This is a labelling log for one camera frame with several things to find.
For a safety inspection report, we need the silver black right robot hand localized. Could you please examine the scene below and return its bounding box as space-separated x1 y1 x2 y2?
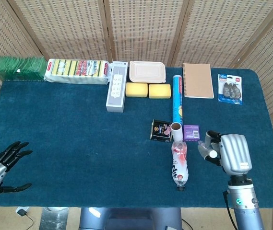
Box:
197 130 252 174

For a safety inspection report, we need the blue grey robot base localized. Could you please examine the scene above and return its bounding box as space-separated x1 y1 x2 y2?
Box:
78 207 182 230

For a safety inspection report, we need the white cardboard tube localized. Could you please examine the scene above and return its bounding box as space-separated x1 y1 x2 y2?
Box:
170 122 183 142

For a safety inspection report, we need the small purple box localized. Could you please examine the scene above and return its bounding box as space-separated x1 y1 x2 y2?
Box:
183 125 201 142

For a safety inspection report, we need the plastic bottle pink white label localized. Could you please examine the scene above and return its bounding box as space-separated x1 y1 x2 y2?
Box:
170 140 190 192

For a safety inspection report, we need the blue blister pack of hooks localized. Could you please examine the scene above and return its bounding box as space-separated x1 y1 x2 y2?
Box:
217 73 244 105

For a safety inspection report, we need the grey metal table leg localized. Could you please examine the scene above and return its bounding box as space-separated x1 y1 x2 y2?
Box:
41 207 69 230

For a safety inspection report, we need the blue foil roll box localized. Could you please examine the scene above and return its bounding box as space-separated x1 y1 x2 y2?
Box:
172 75 184 125

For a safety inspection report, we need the black luncheon meat tin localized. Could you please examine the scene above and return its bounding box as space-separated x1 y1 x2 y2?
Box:
150 119 173 142

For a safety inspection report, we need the brown spiral notebook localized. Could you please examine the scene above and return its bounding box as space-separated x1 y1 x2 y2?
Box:
182 63 215 99

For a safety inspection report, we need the blue carpet table mat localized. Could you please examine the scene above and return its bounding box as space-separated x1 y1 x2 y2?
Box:
0 67 273 208

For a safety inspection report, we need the yellow sponge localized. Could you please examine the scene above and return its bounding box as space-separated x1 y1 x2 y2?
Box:
148 83 172 99
125 82 148 97

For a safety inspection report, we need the green scouring pad pack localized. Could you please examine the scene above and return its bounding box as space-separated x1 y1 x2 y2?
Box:
0 56 47 81

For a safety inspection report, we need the beige lidded food container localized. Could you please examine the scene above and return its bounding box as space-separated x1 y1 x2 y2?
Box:
129 60 166 83

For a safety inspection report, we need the wrapped pack of sponges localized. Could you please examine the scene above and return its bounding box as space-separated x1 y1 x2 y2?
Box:
44 58 111 85

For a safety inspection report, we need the white power strip box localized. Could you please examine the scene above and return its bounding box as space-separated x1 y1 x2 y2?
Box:
106 61 129 113

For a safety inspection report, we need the woven bamboo folding screen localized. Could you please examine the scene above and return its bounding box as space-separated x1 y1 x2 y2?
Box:
0 0 273 168

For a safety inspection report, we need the black floor cable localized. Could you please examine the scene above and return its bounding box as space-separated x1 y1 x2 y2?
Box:
24 212 35 230

